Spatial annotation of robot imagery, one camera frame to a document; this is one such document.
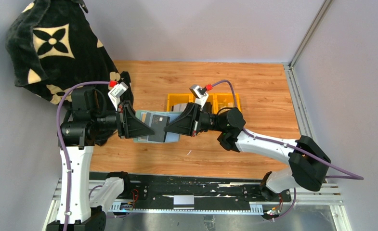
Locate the dark VIP chip card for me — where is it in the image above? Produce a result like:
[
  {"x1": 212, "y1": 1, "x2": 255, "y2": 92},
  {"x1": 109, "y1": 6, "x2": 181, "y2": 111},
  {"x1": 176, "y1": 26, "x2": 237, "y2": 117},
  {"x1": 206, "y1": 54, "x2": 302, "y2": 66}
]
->
[{"x1": 145, "y1": 113, "x2": 170, "y2": 143}]

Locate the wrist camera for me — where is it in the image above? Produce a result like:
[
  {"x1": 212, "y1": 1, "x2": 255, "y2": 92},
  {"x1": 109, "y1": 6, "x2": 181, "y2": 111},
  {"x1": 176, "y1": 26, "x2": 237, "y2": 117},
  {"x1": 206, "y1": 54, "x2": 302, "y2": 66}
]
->
[
  {"x1": 108, "y1": 82, "x2": 129, "y2": 110},
  {"x1": 189, "y1": 84, "x2": 209, "y2": 108}
]

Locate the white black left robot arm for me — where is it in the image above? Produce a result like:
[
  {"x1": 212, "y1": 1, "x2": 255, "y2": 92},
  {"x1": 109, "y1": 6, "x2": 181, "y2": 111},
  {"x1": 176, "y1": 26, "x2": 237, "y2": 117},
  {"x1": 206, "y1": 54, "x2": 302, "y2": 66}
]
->
[{"x1": 46, "y1": 81, "x2": 154, "y2": 231}]

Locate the black cream floral blanket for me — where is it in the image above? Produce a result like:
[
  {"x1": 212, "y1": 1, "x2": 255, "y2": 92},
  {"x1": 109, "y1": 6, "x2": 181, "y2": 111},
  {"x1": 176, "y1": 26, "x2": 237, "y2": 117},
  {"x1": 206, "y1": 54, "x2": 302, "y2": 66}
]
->
[{"x1": 5, "y1": 0, "x2": 134, "y2": 146}]

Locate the yellow left plastic bin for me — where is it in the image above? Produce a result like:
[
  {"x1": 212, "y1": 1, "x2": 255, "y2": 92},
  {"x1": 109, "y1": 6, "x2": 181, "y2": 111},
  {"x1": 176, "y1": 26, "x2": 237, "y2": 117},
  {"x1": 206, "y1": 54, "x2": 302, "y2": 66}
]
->
[{"x1": 166, "y1": 93, "x2": 193, "y2": 112}]

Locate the aluminium corner frame post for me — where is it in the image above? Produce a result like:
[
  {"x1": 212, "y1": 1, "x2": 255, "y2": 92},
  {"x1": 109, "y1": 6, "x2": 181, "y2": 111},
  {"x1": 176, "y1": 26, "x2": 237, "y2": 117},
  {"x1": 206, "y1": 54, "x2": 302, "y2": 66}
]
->
[{"x1": 283, "y1": 0, "x2": 333, "y2": 138}]

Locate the silver VIP card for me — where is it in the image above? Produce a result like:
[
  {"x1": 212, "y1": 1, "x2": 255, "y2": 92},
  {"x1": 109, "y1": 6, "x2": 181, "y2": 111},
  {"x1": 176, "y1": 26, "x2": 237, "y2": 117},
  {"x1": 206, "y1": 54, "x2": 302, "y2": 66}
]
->
[{"x1": 171, "y1": 103, "x2": 188, "y2": 112}]

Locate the gold credit card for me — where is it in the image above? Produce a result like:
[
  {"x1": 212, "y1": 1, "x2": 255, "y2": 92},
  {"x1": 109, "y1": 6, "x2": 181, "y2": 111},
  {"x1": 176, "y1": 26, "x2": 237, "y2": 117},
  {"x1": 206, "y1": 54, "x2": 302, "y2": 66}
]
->
[{"x1": 218, "y1": 100, "x2": 234, "y2": 109}]

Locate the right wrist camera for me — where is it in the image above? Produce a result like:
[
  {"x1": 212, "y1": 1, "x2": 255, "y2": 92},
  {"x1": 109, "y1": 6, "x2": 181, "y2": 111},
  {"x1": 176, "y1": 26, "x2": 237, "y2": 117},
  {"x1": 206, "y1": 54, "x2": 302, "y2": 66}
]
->
[{"x1": 189, "y1": 84, "x2": 209, "y2": 108}]

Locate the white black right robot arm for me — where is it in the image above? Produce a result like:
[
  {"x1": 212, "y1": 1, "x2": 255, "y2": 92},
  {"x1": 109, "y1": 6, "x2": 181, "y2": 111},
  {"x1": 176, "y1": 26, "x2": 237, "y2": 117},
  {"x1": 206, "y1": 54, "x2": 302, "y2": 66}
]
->
[{"x1": 164, "y1": 103, "x2": 331, "y2": 193}]

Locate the yellow middle plastic bin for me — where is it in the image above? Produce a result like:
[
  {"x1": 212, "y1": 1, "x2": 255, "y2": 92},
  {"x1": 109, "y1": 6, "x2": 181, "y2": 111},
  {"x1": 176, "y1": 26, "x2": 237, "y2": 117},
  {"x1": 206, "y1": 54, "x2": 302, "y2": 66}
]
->
[{"x1": 192, "y1": 94, "x2": 218, "y2": 114}]

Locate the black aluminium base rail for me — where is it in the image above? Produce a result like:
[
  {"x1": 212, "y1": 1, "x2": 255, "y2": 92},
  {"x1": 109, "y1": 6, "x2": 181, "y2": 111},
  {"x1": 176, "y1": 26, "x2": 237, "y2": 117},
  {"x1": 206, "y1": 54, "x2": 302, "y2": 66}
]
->
[{"x1": 53, "y1": 171, "x2": 344, "y2": 220}]

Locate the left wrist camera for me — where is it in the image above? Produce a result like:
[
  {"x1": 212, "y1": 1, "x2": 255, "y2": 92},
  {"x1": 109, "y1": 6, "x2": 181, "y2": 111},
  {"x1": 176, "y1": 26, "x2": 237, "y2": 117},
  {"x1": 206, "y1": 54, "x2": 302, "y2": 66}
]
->
[{"x1": 108, "y1": 82, "x2": 129, "y2": 110}]

